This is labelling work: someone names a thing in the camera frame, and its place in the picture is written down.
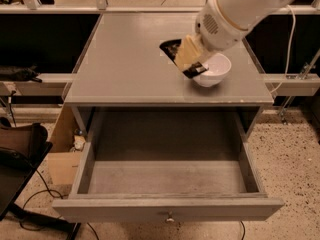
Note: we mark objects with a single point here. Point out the black object on rail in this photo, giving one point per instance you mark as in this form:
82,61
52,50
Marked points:
19,74

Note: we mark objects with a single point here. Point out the black rxbar chocolate bar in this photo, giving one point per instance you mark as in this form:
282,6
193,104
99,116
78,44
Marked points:
170,48

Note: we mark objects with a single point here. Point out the grey cabinet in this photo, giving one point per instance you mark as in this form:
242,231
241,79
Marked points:
124,71

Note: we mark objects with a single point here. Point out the metal drawer knob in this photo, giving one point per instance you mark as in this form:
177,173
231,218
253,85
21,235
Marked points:
169,218

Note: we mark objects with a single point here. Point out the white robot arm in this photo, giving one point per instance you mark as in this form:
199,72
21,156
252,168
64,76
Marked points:
247,13

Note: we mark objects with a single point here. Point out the white bowl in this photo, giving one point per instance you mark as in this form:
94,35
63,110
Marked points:
217,68

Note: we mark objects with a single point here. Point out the cardboard box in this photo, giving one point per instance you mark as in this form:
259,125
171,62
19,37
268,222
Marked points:
68,143

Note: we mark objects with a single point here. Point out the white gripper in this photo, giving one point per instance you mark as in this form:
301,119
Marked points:
216,31

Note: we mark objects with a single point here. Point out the open grey top drawer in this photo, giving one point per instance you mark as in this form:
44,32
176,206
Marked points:
120,179

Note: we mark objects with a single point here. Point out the black chair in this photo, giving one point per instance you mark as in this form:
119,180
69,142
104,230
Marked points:
22,150

